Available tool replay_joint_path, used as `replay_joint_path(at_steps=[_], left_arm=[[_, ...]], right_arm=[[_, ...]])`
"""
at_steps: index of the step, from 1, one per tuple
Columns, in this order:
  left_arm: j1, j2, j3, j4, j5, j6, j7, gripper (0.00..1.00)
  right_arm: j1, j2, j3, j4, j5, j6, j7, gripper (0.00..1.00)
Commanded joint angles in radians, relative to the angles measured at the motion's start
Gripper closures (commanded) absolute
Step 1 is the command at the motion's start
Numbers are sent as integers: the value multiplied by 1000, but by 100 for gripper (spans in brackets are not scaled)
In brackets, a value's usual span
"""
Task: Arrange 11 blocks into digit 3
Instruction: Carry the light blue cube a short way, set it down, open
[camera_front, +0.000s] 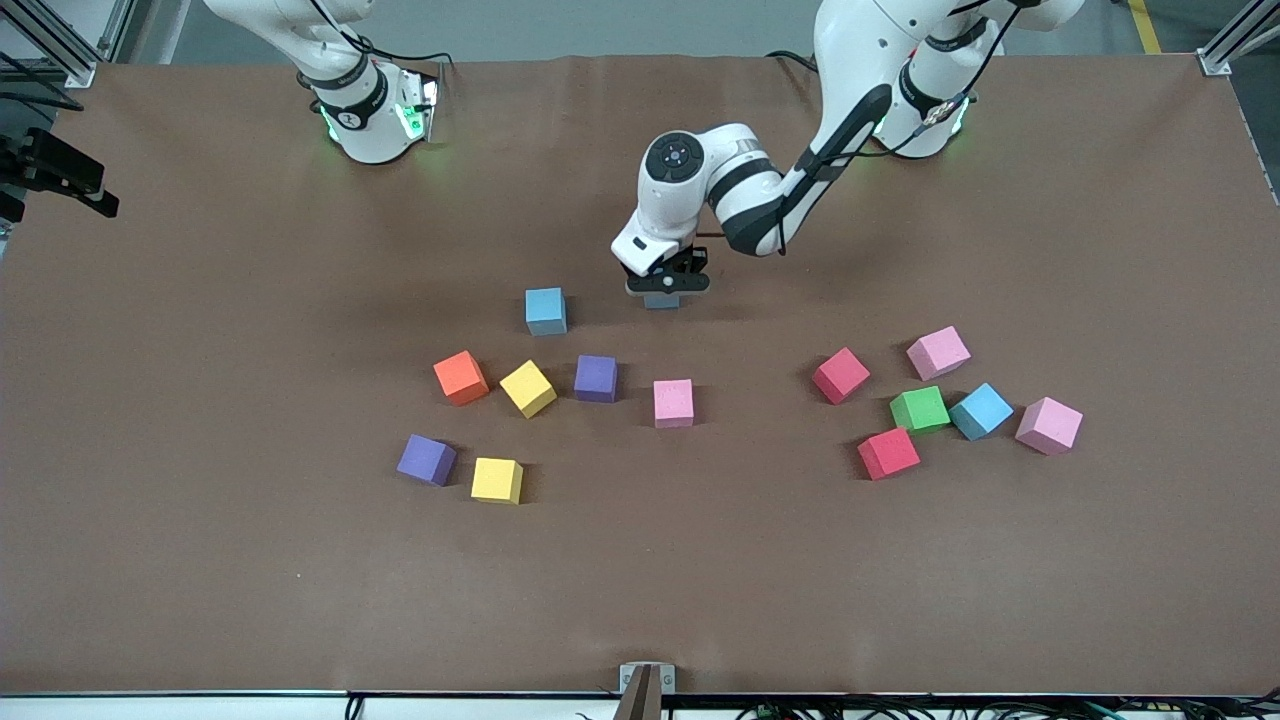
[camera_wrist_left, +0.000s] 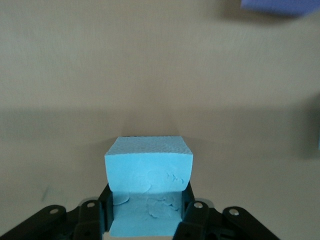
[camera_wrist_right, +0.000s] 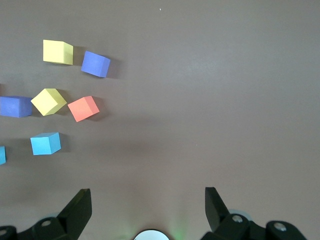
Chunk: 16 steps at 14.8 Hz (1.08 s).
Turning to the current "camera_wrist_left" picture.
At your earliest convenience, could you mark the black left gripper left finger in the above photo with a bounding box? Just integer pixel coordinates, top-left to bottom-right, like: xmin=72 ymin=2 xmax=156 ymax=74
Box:
xmin=0 ymin=183 xmax=115 ymax=240

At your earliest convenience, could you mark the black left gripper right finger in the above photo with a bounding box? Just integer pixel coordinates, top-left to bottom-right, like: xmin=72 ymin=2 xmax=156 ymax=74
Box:
xmin=172 ymin=182 xmax=278 ymax=240

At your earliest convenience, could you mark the blue foam cube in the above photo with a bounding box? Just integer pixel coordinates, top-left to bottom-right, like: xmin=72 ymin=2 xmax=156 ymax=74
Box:
xmin=103 ymin=135 xmax=195 ymax=238

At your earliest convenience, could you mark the purple foam cube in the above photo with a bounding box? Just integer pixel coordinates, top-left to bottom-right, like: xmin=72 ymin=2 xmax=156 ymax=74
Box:
xmin=240 ymin=0 xmax=320 ymax=19

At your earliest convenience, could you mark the large table cover sheet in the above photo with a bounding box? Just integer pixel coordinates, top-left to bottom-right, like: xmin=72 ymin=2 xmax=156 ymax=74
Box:
xmin=0 ymin=0 xmax=320 ymax=240

